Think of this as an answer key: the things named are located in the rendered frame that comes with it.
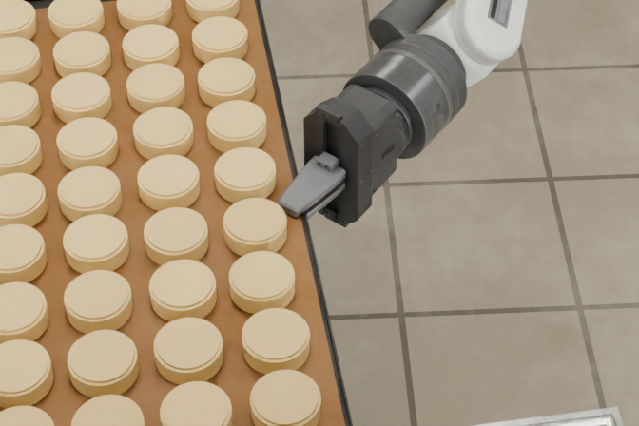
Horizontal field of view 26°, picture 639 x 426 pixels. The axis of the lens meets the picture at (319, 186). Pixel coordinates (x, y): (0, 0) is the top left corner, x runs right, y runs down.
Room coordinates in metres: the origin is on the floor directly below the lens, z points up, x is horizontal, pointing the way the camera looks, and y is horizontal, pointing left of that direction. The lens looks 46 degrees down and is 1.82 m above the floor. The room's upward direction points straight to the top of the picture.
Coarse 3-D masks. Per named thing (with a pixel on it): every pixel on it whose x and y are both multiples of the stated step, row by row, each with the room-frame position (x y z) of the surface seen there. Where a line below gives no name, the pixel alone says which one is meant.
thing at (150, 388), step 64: (192, 64) 0.94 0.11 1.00; (256, 64) 0.94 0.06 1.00; (128, 128) 0.85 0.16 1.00; (128, 192) 0.78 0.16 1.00; (64, 256) 0.71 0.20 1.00; (128, 256) 0.71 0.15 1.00; (64, 320) 0.64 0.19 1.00; (128, 320) 0.64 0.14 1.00; (320, 320) 0.64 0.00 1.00; (64, 384) 0.59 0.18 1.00; (320, 384) 0.59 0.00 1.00
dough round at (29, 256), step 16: (16, 224) 0.72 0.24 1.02; (0, 240) 0.71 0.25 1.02; (16, 240) 0.71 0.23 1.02; (32, 240) 0.71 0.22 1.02; (0, 256) 0.69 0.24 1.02; (16, 256) 0.69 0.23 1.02; (32, 256) 0.69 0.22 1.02; (0, 272) 0.68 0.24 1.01; (16, 272) 0.68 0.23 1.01; (32, 272) 0.68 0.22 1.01
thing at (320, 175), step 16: (320, 160) 0.80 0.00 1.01; (336, 160) 0.80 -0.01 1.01; (304, 176) 0.78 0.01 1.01; (320, 176) 0.78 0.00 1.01; (336, 176) 0.78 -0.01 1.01; (288, 192) 0.77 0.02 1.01; (304, 192) 0.77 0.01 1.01; (320, 192) 0.77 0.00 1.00; (288, 208) 0.75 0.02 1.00; (304, 208) 0.75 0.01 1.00
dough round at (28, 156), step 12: (0, 132) 0.83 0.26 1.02; (12, 132) 0.83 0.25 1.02; (24, 132) 0.83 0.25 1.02; (0, 144) 0.81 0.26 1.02; (12, 144) 0.81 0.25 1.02; (24, 144) 0.81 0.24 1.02; (36, 144) 0.81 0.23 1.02; (0, 156) 0.80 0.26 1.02; (12, 156) 0.80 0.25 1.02; (24, 156) 0.80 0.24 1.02; (36, 156) 0.80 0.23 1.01; (0, 168) 0.79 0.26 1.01; (12, 168) 0.79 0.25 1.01; (24, 168) 0.79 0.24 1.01; (36, 168) 0.80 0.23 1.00
